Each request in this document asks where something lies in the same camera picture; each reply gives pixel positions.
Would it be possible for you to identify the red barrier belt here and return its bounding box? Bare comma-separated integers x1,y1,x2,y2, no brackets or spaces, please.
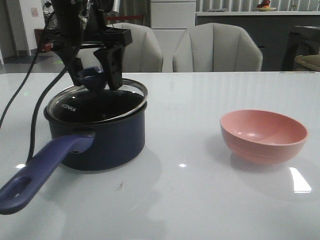
105,14,145,21

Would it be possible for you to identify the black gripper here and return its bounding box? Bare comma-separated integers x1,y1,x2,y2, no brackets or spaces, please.
40,0,133,91

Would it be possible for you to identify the olive cushion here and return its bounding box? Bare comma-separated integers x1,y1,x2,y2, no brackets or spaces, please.
294,54,320,72

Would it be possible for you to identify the glass lid blue knob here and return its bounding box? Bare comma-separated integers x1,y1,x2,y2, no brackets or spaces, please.
45,66,148,125

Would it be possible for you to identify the red trash bin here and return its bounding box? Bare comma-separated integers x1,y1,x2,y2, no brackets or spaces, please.
34,28,52,53

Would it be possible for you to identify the right grey upholstered chair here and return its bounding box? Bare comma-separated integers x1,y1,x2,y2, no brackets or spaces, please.
172,23,263,73

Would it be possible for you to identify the pink plastic bowl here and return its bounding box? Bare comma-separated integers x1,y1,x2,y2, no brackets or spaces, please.
219,109,309,165

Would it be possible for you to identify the grey upholstered chair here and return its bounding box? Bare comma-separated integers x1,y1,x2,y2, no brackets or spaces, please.
79,22,164,74
172,23,263,73

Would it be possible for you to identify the dark blue saucepan purple handle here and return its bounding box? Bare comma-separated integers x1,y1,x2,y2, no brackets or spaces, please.
0,103,147,215

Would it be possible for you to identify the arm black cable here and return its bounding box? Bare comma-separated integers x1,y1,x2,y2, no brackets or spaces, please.
0,9,60,130

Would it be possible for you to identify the fruit plate on counter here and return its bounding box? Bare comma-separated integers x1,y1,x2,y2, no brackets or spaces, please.
256,0,277,12

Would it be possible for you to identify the left grey upholstered chair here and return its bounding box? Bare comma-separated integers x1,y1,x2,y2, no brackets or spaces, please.
79,22,164,74

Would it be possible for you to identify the white cabinet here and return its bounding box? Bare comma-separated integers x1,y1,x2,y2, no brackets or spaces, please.
150,0,197,73

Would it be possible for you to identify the dark grey counter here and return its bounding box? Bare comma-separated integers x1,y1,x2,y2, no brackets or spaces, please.
195,11,320,71

